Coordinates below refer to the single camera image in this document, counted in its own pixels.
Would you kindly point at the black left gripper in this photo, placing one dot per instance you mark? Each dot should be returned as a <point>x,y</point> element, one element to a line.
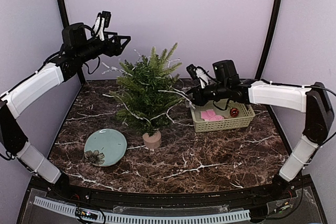
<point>117,49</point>

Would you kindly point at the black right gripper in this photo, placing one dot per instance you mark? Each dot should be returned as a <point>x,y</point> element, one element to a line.
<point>199,97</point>

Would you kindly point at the pink bow ornament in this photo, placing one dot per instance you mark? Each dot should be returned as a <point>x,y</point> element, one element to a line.
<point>210,115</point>

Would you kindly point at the small green christmas tree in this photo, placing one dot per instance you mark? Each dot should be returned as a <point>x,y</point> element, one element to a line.
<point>146,91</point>

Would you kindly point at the green perforated plastic basket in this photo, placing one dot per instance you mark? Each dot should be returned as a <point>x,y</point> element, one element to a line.
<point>246,114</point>

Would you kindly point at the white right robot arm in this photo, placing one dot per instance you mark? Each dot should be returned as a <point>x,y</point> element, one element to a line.
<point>312,100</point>

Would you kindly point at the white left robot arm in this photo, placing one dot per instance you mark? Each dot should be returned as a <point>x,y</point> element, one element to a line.
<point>76,51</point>

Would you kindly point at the pink tree pot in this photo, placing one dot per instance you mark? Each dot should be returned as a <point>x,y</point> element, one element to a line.
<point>152,142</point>

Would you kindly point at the red ball ornament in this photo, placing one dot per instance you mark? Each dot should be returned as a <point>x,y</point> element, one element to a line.
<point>234,112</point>

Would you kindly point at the teal flower plate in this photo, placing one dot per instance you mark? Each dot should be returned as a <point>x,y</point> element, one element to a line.
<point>105,147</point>

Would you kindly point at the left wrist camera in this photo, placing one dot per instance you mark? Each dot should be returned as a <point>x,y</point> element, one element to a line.
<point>102,22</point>

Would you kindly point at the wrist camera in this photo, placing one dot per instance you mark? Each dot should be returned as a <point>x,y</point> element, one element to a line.
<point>198,73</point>
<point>102,22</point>

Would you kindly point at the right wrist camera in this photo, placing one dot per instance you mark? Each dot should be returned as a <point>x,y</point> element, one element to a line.
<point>198,73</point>

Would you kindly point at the black right corner post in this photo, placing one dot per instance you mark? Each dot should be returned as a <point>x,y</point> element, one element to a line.
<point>268,39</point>

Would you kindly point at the black front rail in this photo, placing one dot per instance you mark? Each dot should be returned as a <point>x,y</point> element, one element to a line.
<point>96,194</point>

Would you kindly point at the white slotted cable duct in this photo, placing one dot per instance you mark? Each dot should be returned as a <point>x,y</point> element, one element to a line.
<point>141,215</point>

